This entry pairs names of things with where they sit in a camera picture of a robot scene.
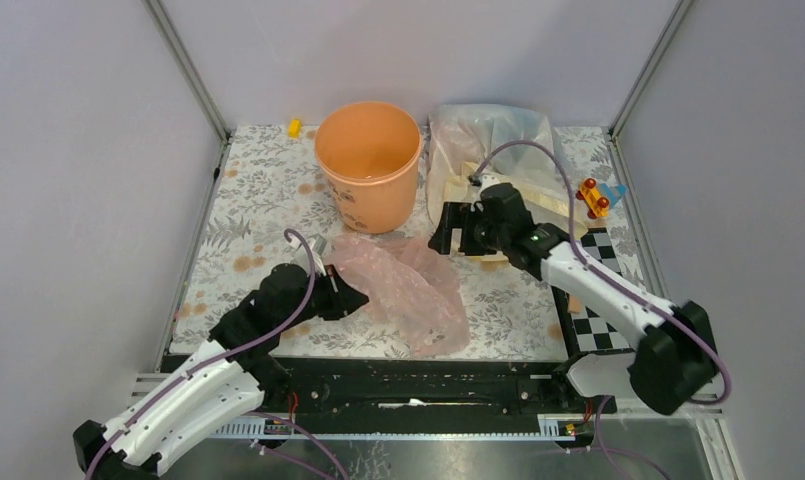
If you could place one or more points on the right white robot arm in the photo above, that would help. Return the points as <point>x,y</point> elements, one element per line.
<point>674,353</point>

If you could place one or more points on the floral table mat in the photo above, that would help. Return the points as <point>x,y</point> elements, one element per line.
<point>271,182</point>

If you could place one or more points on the orange plastic trash bin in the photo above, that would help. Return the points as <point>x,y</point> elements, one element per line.
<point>369,153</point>

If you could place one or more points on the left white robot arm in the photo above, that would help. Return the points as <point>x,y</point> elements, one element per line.
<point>234,371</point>

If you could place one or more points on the small wooden block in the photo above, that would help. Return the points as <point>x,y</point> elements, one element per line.
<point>574,305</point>

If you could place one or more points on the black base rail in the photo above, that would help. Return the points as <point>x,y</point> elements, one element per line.
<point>408,398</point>

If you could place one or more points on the clear plastic bag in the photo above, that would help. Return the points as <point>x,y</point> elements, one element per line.
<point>463,135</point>

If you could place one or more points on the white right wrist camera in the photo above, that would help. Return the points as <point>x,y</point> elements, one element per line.
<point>484,180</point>

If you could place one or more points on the black white checkerboard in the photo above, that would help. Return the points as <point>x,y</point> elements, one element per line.
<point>587,332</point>

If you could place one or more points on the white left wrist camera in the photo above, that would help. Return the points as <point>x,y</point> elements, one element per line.
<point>316,245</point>

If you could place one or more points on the orange toy car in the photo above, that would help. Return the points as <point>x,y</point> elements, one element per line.
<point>598,205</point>

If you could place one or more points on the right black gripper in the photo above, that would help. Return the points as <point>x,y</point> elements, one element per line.
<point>458,215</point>

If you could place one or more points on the pink translucent trash bag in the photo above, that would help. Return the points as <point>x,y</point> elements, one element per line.
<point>409,285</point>

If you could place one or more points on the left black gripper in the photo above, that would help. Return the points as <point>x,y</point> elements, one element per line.
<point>343,297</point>

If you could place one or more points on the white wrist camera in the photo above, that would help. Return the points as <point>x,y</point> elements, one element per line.
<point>484,180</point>
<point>316,245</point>

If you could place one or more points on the blue toy piece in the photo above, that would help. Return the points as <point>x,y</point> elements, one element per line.
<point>614,193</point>

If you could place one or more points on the yellowish translucent trash bag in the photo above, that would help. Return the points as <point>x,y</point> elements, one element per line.
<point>536,221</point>

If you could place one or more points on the yellow toy block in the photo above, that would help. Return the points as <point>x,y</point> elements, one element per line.
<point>294,128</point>

